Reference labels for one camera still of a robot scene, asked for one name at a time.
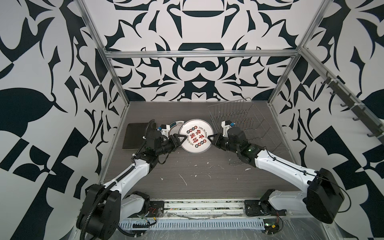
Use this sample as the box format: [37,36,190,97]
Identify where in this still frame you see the red lettered round plate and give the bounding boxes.
[179,119,214,154]

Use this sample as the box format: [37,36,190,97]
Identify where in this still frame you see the small green circuit board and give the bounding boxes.
[262,219,284,236]

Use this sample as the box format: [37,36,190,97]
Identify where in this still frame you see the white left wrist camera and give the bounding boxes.
[158,125,171,137]

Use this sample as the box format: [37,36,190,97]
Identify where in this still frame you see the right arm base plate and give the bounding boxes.
[244,200,287,217]

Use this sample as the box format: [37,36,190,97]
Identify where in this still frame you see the white slotted cable duct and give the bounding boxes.
[119,219,265,231]

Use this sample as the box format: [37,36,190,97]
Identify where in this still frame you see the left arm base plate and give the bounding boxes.
[136,201,165,218]

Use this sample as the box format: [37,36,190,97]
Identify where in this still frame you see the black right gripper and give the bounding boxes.
[207,132,242,156]

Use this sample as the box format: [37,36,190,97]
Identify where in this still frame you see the wire dish rack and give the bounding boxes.
[208,98,294,162]

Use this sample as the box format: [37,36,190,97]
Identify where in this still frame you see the dark square plate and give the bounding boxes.
[122,123,148,150]

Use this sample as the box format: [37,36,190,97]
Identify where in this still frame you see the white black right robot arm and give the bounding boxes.
[208,127,348,224]

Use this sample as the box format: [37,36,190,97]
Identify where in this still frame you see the black corrugated cable conduit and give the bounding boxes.
[79,170,134,240]

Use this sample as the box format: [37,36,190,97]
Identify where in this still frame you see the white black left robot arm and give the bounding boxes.
[76,129,188,240]

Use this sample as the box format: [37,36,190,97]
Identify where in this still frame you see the grey wall hook rail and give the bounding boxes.
[320,72,384,145]

